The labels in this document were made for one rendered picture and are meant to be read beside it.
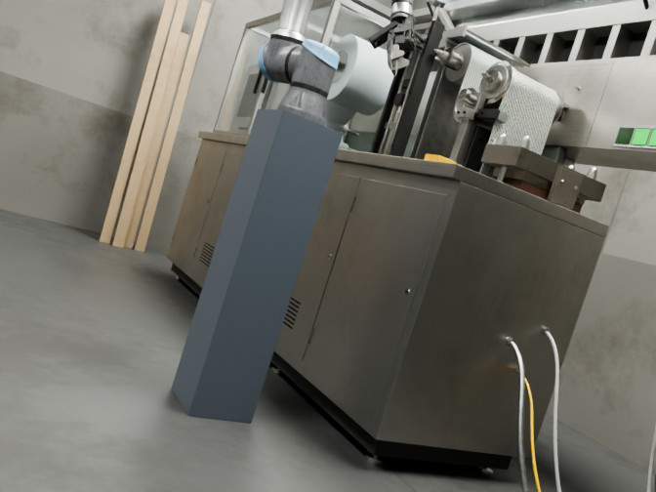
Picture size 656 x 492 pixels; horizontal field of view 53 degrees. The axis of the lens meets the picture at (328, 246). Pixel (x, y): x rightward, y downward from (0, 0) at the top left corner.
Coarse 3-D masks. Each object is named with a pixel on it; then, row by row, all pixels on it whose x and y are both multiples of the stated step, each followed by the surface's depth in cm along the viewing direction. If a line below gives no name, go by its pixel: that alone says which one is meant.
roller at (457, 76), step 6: (462, 48) 240; (468, 48) 237; (462, 54) 239; (468, 54) 236; (468, 60) 235; (462, 66) 237; (450, 72) 243; (456, 72) 239; (462, 72) 236; (450, 78) 242; (456, 78) 239; (462, 78) 237
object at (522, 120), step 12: (504, 96) 213; (504, 108) 214; (516, 108) 216; (528, 108) 219; (516, 120) 217; (528, 120) 220; (540, 120) 222; (552, 120) 224; (492, 132) 214; (504, 132) 216; (516, 132) 218; (528, 132) 221; (540, 132) 223; (516, 144) 219; (540, 144) 224
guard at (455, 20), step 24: (456, 0) 292; (480, 0) 280; (504, 0) 269; (528, 0) 259; (552, 0) 250; (576, 0) 241; (600, 0) 232; (624, 0) 225; (456, 24) 305; (480, 24) 291
